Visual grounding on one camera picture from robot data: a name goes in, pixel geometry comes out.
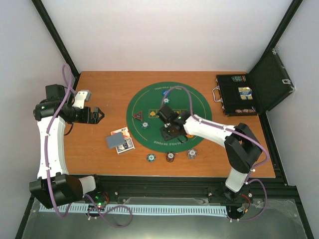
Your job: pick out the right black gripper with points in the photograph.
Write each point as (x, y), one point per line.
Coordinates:
(166, 136)

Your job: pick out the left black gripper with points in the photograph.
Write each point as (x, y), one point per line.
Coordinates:
(86, 119)

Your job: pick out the red triangular dealer button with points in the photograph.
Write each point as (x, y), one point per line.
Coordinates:
(138, 115)

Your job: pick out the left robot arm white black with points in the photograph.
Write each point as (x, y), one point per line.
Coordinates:
(52, 144)

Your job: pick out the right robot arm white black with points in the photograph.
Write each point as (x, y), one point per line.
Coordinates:
(241, 146)

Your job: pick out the red poker chip stack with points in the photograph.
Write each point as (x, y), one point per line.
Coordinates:
(170, 157)

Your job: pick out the white poker chip stack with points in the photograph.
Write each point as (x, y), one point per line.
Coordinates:
(191, 154)

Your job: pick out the grey card box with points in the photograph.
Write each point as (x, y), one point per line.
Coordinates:
(115, 140)

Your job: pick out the round green poker mat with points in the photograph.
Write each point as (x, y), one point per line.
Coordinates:
(156, 113)

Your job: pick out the teal poker chip stack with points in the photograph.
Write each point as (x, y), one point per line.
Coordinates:
(151, 157)

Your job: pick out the blue playing card deck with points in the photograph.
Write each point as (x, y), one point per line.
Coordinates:
(127, 146)

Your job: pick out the red chips in case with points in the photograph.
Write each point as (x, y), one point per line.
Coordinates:
(245, 111)

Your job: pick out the teal chips in case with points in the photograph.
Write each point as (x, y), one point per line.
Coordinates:
(239, 78)

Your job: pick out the card deck in case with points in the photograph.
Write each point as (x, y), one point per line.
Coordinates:
(245, 93)

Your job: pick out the black poker case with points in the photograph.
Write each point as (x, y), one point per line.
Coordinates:
(268, 80)

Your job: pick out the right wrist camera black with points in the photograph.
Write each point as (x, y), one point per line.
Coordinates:
(166, 114)

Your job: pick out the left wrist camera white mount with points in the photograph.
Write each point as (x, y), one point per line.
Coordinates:
(80, 98)

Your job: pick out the light blue cable duct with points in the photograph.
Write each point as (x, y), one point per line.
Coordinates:
(144, 210)

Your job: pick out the black aluminium frame rail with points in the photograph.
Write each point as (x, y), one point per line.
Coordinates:
(117, 188)

